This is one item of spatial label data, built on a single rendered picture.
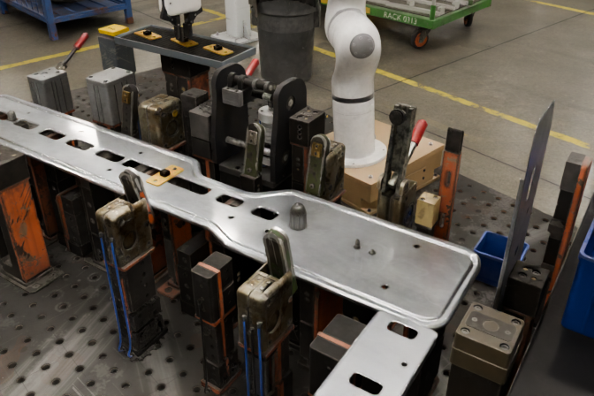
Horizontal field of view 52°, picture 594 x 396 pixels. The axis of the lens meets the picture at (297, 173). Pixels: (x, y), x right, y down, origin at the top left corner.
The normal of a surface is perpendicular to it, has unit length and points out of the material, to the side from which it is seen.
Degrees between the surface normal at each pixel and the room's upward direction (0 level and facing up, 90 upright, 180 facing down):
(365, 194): 90
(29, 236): 90
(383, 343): 0
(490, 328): 0
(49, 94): 90
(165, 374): 0
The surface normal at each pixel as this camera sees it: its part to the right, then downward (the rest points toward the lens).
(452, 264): 0.00, -0.87
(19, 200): 0.84, 0.27
